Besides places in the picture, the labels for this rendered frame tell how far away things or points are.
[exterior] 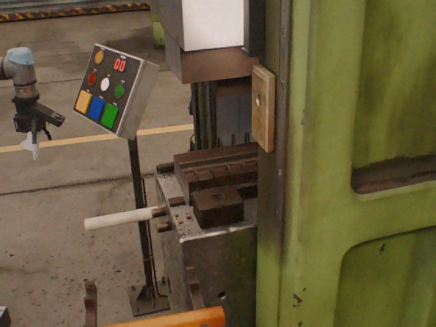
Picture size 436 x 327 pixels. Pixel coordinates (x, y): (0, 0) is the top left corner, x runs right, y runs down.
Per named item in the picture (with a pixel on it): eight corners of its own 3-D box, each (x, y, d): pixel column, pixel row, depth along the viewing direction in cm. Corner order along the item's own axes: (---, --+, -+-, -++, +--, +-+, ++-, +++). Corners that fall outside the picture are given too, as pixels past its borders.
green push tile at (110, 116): (111, 128, 171) (118, 108, 170) (100, 122, 176) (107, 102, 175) (115, 129, 172) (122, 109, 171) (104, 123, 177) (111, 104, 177)
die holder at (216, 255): (190, 360, 144) (180, 240, 123) (165, 278, 176) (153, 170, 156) (357, 316, 157) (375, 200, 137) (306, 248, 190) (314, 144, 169)
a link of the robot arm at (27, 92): (41, 79, 159) (31, 87, 152) (43, 92, 161) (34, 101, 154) (19, 79, 159) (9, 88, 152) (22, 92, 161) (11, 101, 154)
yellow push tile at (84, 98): (84, 113, 184) (90, 94, 184) (75, 107, 189) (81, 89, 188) (88, 114, 186) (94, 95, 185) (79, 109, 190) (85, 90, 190)
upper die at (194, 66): (182, 84, 121) (179, 46, 117) (165, 63, 138) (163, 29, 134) (334, 66, 131) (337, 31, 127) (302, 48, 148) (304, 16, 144)
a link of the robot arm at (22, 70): (7, 47, 154) (34, 45, 154) (14, 80, 159) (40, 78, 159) (0, 54, 147) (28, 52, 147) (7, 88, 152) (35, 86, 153)
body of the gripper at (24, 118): (24, 125, 167) (18, 92, 161) (48, 125, 166) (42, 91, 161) (16, 134, 160) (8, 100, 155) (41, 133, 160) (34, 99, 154)
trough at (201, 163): (184, 176, 138) (183, 171, 138) (180, 167, 143) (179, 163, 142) (319, 152, 148) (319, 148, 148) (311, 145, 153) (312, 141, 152)
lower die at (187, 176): (189, 206, 137) (187, 179, 133) (174, 172, 154) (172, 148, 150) (325, 180, 147) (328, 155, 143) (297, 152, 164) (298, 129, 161)
